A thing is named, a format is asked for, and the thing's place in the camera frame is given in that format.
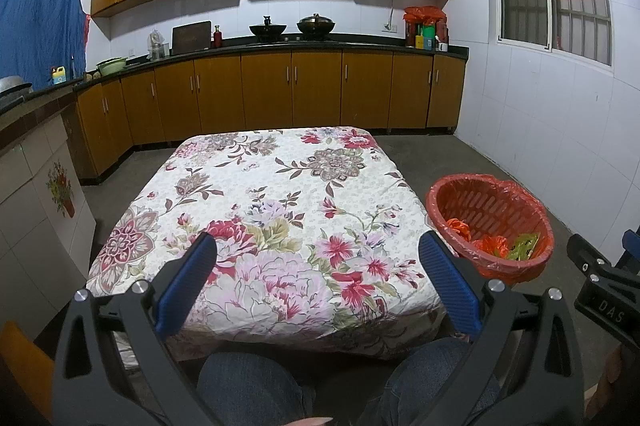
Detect floral tablecloth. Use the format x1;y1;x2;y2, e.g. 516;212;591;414
86;127;468;362

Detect small red plastic bag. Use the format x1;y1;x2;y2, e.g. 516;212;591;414
446;218;473;243

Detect blue curtain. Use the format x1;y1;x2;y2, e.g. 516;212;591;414
0;0;90;91

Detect dark cutting board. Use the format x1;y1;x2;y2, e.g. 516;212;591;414
171;20;213;55

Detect green plastic wrapper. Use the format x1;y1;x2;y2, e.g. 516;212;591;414
507;232;542;261

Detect person's right leg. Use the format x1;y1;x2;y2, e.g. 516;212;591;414
357;337;501;426

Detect person's left hand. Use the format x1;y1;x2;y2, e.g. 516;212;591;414
280;416;335;426

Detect white tiled counter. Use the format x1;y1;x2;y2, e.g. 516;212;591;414
0;90;96;301

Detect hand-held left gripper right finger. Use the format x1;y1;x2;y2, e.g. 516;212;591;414
418;230;586;426

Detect orange wooden stool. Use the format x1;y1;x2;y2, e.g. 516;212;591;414
0;321;55;407

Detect wooden base cabinets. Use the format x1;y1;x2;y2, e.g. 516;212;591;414
74;43;471;181

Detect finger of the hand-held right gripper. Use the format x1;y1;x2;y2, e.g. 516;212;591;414
566;233;615;281
620;230;640;279

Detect red bag over condiments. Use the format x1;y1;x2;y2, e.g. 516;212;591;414
403;6;446;24

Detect green basin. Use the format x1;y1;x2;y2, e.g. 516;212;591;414
96;57;128;77

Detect red plastic basket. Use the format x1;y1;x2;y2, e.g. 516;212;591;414
426;174;555;285

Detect group of condiment bottles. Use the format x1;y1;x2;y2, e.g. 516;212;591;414
405;18;449;51

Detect person's right hand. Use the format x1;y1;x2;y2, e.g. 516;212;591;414
592;351;631;412

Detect clear bag with jar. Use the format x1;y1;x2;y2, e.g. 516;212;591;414
146;29;168;61

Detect black lidded wok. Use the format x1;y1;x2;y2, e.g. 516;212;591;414
296;13;336;39

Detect black wok with handle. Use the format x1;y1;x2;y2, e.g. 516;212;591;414
249;16;288;42

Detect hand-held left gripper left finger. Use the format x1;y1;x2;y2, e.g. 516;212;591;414
52;231;218;426

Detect metal basin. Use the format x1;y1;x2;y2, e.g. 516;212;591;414
0;76;33;99

